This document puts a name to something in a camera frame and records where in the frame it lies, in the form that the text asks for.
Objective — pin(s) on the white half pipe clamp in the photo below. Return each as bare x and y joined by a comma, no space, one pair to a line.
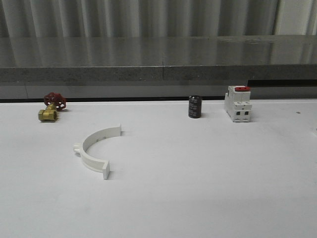
96,164

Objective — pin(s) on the black cylindrical capacitor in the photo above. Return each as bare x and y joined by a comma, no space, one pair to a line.
195,106

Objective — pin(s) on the brass valve red handwheel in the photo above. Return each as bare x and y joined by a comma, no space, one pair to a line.
55,102

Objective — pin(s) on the grey stone counter ledge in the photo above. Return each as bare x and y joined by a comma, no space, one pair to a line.
80,68

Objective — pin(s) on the white circuit breaker red switch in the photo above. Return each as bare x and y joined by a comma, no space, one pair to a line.
237,103

